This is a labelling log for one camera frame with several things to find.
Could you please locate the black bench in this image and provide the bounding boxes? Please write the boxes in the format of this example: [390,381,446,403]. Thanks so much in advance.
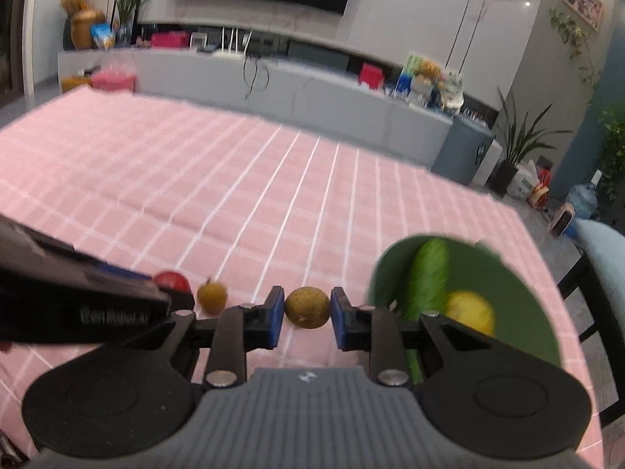
[556,248,625,431]

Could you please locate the hanging vine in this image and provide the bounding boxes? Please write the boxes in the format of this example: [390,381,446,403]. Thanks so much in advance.
[549,7,602,94]

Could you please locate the framed wall picture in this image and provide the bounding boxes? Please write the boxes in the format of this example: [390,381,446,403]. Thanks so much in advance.
[561,0,604,33]

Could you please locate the large yellow-green citrus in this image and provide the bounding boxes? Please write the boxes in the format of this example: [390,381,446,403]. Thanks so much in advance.
[443,290,497,338]

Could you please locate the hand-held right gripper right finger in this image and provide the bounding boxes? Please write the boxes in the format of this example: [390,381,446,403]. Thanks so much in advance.
[329,286,495,387]

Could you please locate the small space heater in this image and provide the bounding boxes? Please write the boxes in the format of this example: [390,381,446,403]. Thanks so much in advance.
[549,202,577,238]

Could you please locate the white plastic bag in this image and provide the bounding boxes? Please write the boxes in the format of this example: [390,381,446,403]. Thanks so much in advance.
[507,158,541,200]

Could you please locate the blue snack packet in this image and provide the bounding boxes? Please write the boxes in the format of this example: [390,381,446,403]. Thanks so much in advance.
[90,24,116,50]

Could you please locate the dried flowers in golden vase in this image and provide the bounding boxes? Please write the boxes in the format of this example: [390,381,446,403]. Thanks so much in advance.
[59,0,106,50]

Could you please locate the pink plastic container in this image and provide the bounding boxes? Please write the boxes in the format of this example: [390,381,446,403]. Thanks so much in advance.
[90,61,137,94]

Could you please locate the red box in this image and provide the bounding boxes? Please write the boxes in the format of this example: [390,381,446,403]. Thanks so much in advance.
[358,62,384,90]

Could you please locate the potted plant in black pot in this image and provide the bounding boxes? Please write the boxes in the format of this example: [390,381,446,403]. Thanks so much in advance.
[487,85,573,197]

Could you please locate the plant in glass vase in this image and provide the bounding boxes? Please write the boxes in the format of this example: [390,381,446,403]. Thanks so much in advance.
[107,0,162,48]

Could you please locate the leafy green plant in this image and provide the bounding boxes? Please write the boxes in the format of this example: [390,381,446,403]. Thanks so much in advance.
[598,106,625,197]

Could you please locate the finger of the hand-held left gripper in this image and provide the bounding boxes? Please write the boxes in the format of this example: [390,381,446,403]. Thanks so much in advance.
[88,259,156,285]

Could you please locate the red cherry tomato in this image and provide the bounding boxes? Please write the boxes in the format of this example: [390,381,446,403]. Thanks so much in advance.
[153,270,193,297]

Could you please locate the printed picture card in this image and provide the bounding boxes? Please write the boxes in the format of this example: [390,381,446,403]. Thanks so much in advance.
[404,52,463,84]

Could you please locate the blue water jug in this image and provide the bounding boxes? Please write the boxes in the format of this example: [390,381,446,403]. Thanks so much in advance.
[566,170,601,220]

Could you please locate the grey television console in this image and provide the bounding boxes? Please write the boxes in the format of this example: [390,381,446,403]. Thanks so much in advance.
[57,48,455,167]

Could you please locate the green cucumber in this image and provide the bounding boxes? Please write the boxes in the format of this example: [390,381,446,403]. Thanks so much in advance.
[397,237,451,385]

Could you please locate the pink checked tablecloth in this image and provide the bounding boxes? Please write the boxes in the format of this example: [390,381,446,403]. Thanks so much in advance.
[0,85,605,461]

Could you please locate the black cables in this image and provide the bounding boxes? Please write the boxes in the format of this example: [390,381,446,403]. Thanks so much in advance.
[242,55,272,101]

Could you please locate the red and yellow bag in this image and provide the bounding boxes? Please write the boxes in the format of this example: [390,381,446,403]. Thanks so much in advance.
[529,178,550,209]

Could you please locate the pink box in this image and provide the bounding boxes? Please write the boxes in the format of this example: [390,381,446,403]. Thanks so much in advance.
[150,31,189,50]

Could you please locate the white router with antennas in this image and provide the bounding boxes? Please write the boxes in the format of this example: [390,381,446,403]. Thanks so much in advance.
[212,26,253,61]

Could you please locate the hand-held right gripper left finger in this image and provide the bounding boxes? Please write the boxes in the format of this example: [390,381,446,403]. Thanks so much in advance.
[104,285,286,388]

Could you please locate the green colander bowl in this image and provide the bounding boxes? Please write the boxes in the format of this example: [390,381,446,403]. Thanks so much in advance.
[366,233,562,387]

